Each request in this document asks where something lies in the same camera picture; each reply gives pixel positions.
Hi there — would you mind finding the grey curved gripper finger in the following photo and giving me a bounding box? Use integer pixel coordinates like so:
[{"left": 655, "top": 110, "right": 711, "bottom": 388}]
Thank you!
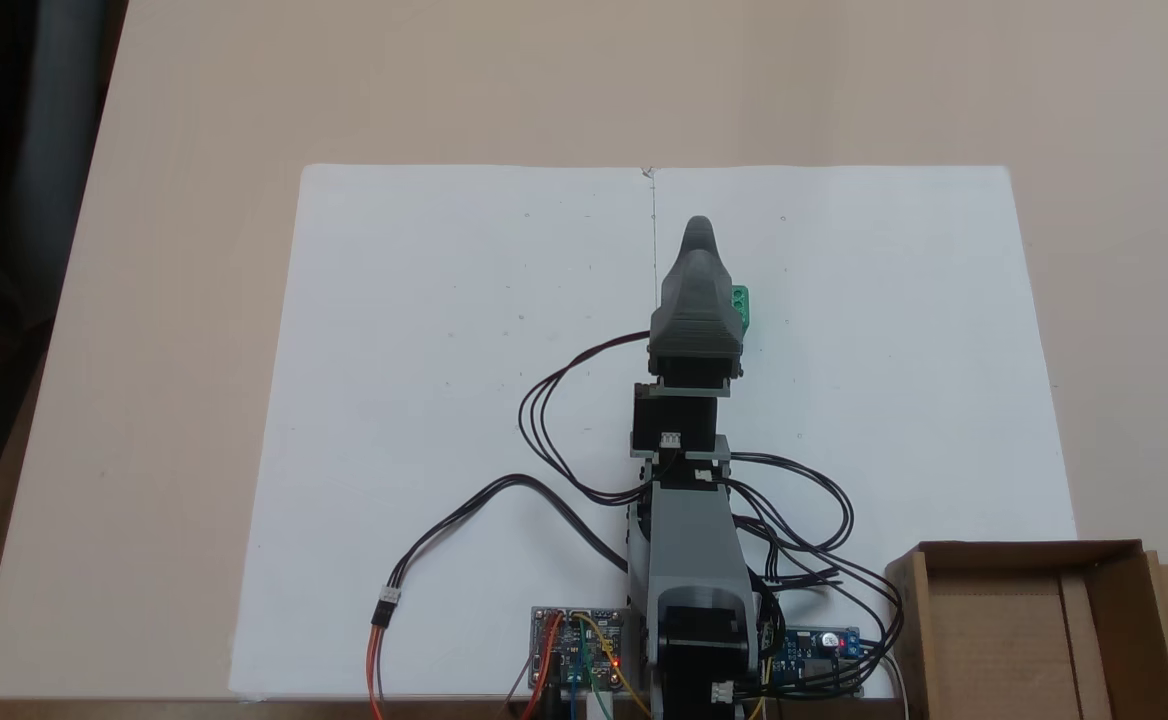
[{"left": 680, "top": 215, "right": 735, "bottom": 291}]

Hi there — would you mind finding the black cable with orange end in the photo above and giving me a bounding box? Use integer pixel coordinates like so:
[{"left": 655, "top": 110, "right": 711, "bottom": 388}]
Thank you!
[{"left": 366, "top": 474, "right": 635, "bottom": 720}]

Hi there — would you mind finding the white usb cable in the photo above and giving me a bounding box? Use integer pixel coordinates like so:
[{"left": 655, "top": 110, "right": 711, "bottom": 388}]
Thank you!
[{"left": 882, "top": 655, "right": 913, "bottom": 720}]

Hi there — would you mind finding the black motor cable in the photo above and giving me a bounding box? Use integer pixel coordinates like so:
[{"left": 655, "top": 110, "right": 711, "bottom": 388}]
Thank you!
[
  {"left": 734, "top": 510, "right": 907, "bottom": 697},
  {"left": 719, "top": 452, "right": 856, "bottom": 557},
  {"left": 517, "top": 330, "right": 667, "bottom": 506}
]

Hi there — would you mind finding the motor controller circuit board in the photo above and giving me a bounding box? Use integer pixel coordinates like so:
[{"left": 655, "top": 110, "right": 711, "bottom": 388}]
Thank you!
[{"left": 530, "top": 606, "right": 631, "bottom": 693}]

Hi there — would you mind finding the yellow jumper wire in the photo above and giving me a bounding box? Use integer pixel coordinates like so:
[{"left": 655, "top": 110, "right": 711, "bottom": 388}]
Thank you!
[{"left": 574, "top": 613, "right": 653, "bottom": 717}]

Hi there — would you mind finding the brown cardboard box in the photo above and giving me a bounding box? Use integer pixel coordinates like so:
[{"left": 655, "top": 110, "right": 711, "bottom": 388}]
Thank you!
[{"left": 884, "top": 540, "right": 1168, "bottom": 720}]

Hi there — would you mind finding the dark chair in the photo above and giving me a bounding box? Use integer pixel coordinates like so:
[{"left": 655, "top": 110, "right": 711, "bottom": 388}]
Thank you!
[{"left": 0, "top": 0, "right": 130, "bottom": 626}]

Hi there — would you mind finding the large white paper sheet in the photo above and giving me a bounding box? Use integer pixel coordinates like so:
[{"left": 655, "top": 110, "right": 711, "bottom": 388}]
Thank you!
[{"left": 229, "top": 163, "right": 1078, "bottom": 701}]

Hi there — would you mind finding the blue power converter board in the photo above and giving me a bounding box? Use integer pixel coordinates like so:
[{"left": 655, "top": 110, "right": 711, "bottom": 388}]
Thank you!
[{"left": 776, "top": 626, "right": 865, "bottom": 693}]

